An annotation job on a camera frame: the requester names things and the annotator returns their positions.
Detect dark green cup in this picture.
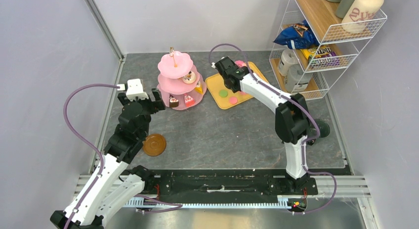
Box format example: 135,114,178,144
315,119,331,142

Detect blue snack bag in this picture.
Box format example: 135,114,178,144
273,20,320,50

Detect grey-green bottle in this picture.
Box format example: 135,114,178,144
335,0,355,19

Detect chocolate cake slice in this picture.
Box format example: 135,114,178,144
168,94,179,108

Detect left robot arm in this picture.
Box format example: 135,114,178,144
50,88,166,229

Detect yellow cake slice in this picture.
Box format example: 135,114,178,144
194,81,204,95

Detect pink frosted donut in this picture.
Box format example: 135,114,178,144
234,60,247,68

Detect red strawberry cake slice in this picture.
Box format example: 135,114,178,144
184,93,195,108

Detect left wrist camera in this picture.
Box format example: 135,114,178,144
117,78,149,101

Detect white jar upper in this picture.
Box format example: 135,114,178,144
278,49,299,77

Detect yellow candy bag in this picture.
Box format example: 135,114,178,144
300,45,339,66

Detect white wire shelf rack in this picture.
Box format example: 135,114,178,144
269,0,387,100

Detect cream labelled bottle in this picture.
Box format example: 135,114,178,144
341,0,384,34

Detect yellow serving tray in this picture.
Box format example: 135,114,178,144
205,74,253,110

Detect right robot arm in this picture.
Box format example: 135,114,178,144
211,57,314,194

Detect grey jar lower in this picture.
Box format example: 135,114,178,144
285,65,313,93

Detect white chocolate-drizzle donut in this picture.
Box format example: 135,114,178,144
181,71,197,84

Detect pink three-tier cake stand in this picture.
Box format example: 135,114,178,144
157,47,207,111

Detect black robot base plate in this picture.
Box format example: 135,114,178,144
141,169,319,204

